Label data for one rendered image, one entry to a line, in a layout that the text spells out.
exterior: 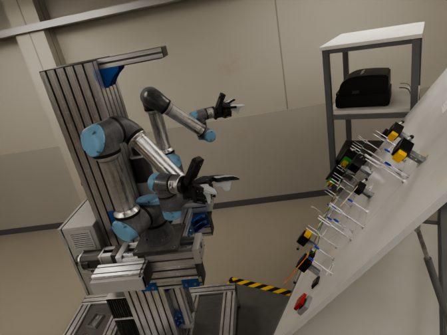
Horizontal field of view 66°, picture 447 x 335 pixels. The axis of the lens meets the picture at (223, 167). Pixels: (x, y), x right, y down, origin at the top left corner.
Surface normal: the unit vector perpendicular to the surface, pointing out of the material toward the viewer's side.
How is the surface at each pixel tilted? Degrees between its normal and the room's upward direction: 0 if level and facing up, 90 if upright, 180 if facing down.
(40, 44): 90
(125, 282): 90
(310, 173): 90
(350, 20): 90
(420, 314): 0
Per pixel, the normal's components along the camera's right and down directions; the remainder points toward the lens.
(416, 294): -0.18, -0.90
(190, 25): -0.07, 0.40
